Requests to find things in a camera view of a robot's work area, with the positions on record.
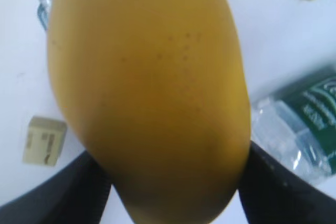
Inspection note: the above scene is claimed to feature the clear water bottle green label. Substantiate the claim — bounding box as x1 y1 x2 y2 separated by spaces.
251 64 335 185

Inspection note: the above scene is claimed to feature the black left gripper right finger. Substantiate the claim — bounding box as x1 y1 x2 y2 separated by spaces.
238 143 335 224

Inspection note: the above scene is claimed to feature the left yellow eraser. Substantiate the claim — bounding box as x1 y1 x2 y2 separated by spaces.
23 116 67 167

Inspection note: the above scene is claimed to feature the yellow mango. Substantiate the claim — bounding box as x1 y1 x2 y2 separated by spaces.
47 0 251 223

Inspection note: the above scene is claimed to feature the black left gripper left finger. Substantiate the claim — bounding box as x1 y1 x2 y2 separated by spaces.
1 152 112 223

